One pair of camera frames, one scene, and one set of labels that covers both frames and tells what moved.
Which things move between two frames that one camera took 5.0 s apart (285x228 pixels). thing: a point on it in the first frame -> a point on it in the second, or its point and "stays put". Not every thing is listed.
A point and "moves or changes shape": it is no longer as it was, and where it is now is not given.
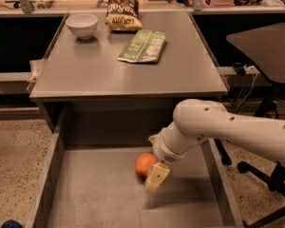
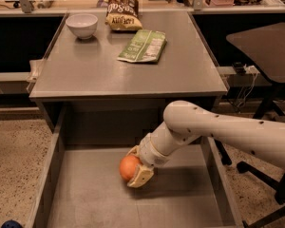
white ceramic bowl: [82, 25] stays put
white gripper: [162, 151] -> [151, 154]
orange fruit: [144, 162] moves or changes shape
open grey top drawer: [92, 180] stays put
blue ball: [11, 223] stays put
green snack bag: [144, 47] stays put
